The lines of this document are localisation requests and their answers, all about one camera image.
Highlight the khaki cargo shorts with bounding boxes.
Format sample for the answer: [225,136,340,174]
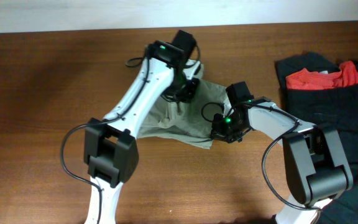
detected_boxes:
[138,65,230,149]

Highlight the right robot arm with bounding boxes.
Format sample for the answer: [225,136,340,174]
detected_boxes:
[210,82,354,223]

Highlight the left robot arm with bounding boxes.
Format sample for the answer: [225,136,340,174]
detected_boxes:
[83,30,201,223]

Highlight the black garment pile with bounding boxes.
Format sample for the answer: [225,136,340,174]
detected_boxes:
[275,52,358,223]

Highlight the red shirt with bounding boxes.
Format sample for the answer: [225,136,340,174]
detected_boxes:
[285,61,358,90]

